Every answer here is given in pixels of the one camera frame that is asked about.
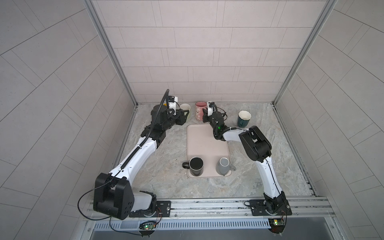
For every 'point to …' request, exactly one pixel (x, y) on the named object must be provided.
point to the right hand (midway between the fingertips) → (203, 108)
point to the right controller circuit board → (277, 225)
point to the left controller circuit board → (147, 228)
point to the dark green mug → (244, 117)
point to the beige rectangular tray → (201, 143)
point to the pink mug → (199, 107)
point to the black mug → (196, 165)
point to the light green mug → (185, 107)
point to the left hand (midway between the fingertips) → (188, 108)
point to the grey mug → (223, 166)
